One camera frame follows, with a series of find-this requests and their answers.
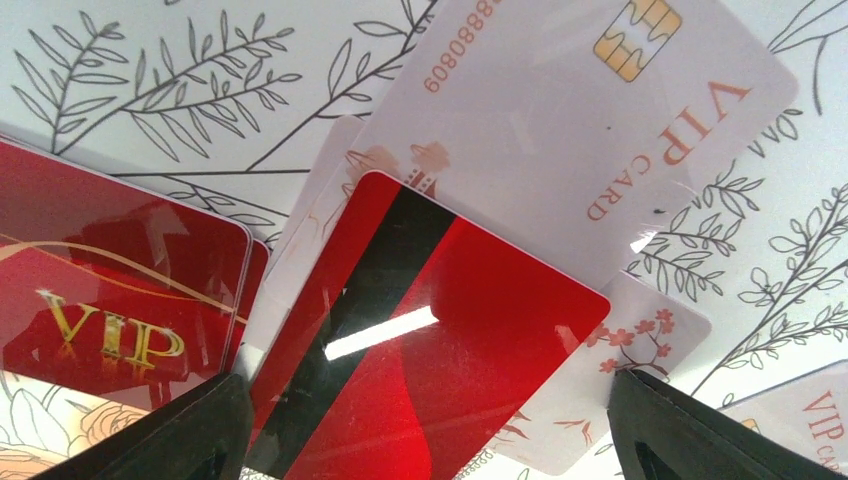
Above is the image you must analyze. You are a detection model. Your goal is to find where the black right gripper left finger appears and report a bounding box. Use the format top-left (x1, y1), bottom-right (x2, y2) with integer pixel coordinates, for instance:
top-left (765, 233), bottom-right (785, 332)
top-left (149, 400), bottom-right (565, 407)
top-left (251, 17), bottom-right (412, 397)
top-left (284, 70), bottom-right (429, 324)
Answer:
top-left (35, 373), bottom-right (254, 480)

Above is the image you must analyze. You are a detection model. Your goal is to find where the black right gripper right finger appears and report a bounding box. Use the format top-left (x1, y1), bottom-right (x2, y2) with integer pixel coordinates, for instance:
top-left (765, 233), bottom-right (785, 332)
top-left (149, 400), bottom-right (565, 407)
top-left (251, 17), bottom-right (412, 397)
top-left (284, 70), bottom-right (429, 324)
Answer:
top-left (607, 370), bottom-right (844, 480)

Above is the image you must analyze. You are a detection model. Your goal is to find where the red magnetic stripe card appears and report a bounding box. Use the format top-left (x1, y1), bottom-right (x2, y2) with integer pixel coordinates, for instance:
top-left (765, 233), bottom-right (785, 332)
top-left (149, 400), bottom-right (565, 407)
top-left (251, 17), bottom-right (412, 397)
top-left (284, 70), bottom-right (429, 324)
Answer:
top-left (245, 172), bottom-right (610, 479)

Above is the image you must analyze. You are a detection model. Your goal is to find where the white floral card upper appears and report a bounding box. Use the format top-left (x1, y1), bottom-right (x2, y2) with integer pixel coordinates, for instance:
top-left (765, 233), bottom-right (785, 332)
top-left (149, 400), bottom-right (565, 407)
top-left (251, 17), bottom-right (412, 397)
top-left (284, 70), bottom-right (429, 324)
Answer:
top-left (263, 116), bottom-right (711, 475)

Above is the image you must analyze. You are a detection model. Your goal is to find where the white floral card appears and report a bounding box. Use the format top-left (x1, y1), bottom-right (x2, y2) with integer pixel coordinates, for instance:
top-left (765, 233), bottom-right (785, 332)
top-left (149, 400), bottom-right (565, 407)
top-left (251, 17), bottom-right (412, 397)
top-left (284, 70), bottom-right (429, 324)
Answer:
top-left (720, 360), bottom-right (847, 477)
top-left (263, 116), bottom-right (711, 475)

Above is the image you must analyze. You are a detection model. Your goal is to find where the white floral card right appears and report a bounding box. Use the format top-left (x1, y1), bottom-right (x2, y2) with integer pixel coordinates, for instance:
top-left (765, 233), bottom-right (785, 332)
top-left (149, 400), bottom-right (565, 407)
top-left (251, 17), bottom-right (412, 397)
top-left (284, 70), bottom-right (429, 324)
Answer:
top-left (720, 360), bottom-right (847, 477)

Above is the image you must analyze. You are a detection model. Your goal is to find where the red VIP card upper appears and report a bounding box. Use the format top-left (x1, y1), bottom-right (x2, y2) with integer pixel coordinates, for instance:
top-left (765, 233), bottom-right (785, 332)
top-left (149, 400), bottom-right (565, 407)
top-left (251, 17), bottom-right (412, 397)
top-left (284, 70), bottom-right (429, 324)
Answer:
top-left (1, 142), bottom-right (270, 410)

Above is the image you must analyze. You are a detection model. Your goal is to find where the floral patterned table mat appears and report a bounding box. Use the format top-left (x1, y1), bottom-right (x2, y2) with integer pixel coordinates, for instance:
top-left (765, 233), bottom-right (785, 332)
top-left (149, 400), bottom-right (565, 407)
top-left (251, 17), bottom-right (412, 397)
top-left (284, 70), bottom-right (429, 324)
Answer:
top-left (1, 1), bottom-right (847, 479)

